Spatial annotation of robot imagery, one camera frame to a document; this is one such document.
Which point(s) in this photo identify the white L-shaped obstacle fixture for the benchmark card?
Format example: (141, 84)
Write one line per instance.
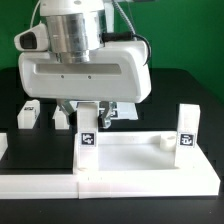
(201, 180)

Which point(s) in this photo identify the white part at left edge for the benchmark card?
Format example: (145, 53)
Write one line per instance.
(3, 144)

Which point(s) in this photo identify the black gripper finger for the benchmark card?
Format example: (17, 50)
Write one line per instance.
(67, 109)
(104, 119)

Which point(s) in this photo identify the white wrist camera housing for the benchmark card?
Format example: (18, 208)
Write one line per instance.
(33, 39)

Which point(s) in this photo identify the white desk tabletop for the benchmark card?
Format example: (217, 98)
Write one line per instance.
(132, 151)

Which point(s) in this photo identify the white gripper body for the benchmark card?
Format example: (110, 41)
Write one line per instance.
(117, 72)

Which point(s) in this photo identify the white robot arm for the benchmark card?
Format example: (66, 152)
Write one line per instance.
(74, 54)

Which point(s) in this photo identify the base plate with fiducial tags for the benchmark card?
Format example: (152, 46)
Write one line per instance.
(124, 111)

